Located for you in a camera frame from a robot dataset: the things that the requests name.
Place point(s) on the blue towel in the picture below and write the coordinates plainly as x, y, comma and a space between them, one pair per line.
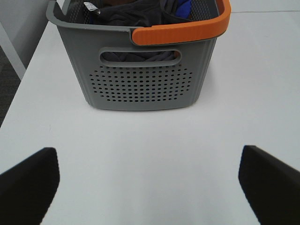
183, 8

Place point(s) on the grey plastic laundry basket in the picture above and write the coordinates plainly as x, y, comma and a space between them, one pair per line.
132, 86

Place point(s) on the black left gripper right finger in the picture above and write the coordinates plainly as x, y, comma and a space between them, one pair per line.
271, 187

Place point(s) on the orange basket handle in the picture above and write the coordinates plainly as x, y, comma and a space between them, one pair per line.
185, 32

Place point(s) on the dark grey towel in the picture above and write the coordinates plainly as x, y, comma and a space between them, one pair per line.
135, 13

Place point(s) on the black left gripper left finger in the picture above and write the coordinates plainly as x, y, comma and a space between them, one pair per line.
28, 188

